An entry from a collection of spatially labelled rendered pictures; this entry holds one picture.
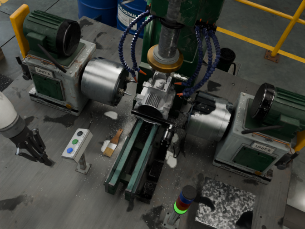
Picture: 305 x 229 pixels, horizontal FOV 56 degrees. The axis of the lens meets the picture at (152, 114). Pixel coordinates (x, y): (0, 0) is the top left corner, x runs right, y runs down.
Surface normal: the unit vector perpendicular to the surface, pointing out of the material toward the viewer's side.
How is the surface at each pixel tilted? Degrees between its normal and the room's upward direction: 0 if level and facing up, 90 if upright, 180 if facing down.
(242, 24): 0
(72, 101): 89
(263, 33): 0
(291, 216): 0
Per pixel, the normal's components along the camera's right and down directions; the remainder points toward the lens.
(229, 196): 0.11, -0.58
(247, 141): -0.32, 0.74
